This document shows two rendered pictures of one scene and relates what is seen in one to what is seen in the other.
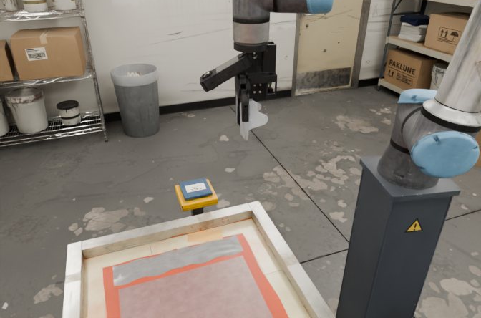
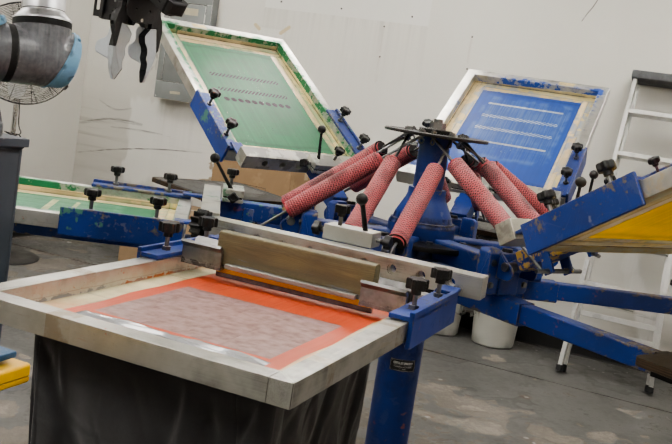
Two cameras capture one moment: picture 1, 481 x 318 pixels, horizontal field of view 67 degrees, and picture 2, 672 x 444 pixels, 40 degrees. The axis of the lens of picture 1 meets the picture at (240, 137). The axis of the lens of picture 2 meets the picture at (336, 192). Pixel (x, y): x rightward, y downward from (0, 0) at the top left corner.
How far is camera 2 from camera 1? 2.16 m
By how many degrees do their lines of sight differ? 127
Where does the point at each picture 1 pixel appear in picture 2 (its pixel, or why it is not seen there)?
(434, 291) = not seen: outside the picture
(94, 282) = not seen: hidden behind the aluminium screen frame
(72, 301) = (338, 349)
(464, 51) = not seen: outside the picture
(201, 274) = (165, 324)
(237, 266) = (117, 310)
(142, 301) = (256, 344)
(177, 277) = (192, 334)
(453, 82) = not seen: outside the picture
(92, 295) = not seen: hidden behind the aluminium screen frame
